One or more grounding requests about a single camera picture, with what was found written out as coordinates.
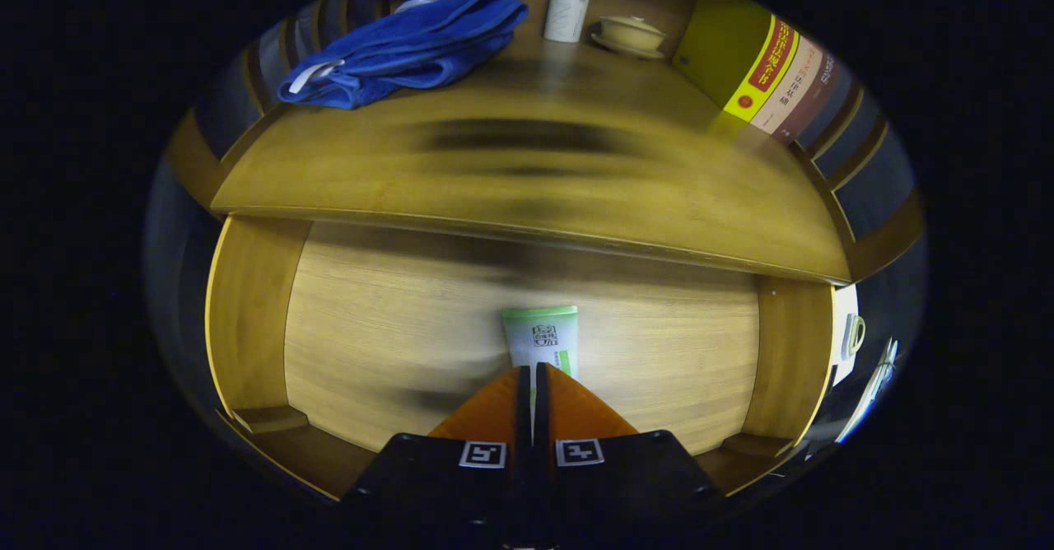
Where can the wooden cabinet with slatted sides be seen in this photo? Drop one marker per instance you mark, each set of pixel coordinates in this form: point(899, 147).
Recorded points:
point(889, 237)

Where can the pale tape roll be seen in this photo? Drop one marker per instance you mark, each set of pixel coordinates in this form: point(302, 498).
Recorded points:
point(856, 336)

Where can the wooden drawer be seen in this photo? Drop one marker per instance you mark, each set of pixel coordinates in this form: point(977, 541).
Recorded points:
point(395, 328)

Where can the white pump bottle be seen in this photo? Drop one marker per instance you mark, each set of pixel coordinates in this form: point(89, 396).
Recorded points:
point(566, 11)

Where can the thick yellow book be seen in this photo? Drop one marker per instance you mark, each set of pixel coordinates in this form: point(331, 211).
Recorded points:
point(716, 48)

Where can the brown book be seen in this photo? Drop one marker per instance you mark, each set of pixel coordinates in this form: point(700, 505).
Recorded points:
point(815, 101)

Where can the wooden countertop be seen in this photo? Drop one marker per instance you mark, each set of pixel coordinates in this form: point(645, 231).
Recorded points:
point(535, 188)

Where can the folded blue towel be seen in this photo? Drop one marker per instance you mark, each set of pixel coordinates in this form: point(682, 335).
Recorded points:
point(412, 48)

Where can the white and green tube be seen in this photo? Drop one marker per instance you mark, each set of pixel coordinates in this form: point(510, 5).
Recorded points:
point(539, 336)

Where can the cream and orange book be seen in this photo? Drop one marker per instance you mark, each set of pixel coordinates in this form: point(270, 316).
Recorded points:
point(795, 89)

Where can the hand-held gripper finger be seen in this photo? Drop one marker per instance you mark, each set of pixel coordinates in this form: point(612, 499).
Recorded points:
point(524, 426)
point(543, 451)

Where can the beige lidded tea bowl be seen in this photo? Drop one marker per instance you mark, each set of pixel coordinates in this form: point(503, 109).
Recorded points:
point(630, 35)

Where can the white side cabinet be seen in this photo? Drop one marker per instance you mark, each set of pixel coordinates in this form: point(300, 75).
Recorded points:
point(841, 328)

